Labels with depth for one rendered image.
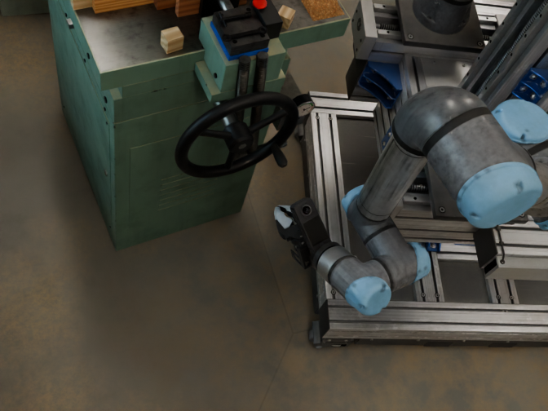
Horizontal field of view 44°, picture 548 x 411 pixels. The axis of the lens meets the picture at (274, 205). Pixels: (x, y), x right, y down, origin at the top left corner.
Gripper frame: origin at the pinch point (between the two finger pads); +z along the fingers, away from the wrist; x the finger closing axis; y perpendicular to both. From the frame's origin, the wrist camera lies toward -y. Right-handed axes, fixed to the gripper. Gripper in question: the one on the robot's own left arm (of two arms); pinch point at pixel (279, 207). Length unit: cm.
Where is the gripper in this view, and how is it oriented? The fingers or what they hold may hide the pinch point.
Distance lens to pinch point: 151.1
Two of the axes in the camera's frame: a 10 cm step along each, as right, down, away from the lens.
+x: 8.4, -4.6, 2.9
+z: -5.0, -4.6, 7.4
